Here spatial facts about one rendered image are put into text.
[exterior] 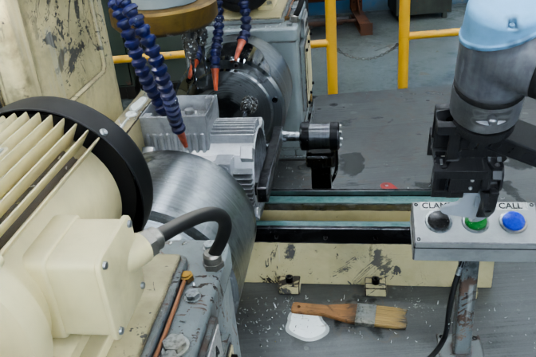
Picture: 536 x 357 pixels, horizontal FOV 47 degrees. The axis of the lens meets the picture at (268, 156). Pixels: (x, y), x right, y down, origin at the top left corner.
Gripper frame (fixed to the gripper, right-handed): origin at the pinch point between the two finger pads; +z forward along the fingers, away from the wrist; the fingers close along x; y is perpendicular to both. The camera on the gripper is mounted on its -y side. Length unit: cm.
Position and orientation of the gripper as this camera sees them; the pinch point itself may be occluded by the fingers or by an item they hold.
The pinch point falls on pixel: (477, 213)
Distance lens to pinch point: 88.2
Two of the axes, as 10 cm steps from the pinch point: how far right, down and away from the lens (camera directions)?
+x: -0.9, 7.8, -6.3
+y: -9.9, 0.1, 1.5
